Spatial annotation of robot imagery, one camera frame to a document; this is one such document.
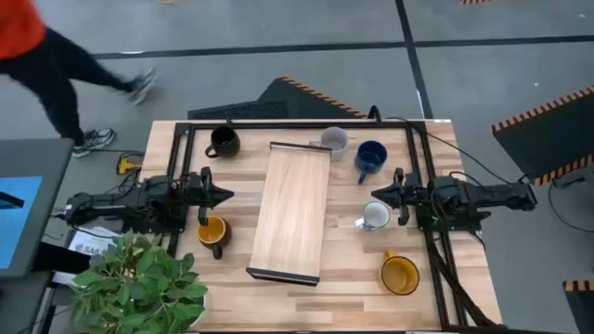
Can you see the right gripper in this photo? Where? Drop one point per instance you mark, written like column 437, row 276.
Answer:
column 402, row 195

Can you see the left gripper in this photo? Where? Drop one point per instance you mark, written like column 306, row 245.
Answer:
column 205, row 195

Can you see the white mug blue pattern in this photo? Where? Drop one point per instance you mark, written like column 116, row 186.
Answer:
column 376, row 215

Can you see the dark blue coffee mug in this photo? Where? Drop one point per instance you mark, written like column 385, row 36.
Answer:
column 371, row 158

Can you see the black coffee mug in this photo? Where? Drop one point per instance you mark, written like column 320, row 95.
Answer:
column 225, row 141

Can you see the grey coffee mug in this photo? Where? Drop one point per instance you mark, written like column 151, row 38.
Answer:
column 334, row 139

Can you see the amber glass mug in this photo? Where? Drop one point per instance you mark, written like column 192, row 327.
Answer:
column 399, row 276

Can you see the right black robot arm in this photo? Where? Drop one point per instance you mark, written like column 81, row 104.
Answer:
column 487, row 195

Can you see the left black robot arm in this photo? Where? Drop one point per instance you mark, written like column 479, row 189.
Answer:
column 116, row 204

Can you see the black mug yellow inside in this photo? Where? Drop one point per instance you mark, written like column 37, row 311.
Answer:
column 211, row 229

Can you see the wooden tray black ends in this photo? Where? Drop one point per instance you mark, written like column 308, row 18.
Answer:
column 292, row 209

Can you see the black mat orange striped edge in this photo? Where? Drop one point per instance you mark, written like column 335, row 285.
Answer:
column 582, row 311
column 547, row 139
column 473, row 2
column 287, row 99

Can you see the potted green plant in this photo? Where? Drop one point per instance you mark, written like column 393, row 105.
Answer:
column 134, row 287

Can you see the printed white papers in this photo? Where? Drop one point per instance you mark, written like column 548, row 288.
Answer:
column 90, row 241

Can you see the grey desk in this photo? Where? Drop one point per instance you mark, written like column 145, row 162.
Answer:
column 51, row 162

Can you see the black box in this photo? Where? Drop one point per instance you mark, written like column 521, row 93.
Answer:
column 55, row 257

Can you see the grey power adapter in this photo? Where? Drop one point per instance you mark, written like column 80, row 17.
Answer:
column 568, row 181

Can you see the grey side table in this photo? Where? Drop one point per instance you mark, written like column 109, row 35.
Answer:
column 18, row 306

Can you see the person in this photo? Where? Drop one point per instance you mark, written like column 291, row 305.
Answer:
column 18, row 28

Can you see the black aluminium frame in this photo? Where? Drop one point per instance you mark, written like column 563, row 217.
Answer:
column 182, row 126

